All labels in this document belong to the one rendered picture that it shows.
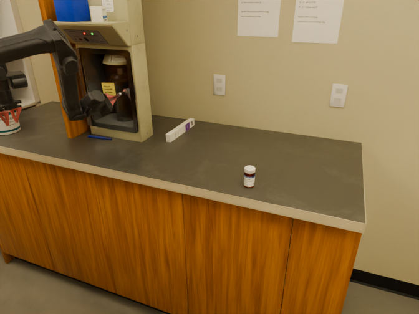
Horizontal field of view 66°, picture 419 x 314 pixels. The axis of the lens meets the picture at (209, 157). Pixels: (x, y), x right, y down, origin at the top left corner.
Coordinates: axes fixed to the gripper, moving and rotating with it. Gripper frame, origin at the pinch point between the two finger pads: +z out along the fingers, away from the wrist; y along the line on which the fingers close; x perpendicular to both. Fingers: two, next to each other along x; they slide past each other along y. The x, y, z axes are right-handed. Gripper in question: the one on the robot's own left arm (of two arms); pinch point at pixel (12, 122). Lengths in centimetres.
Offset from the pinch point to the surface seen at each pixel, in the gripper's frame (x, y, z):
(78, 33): -24, 25, -36
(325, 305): -143, 6, 61
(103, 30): -40, 23, -38
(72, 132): -8.6, 24.6, 12.7
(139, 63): -46, 37, -23
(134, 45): -46, 35, -31
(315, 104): -125, 76, 0
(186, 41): -52, 76, -28
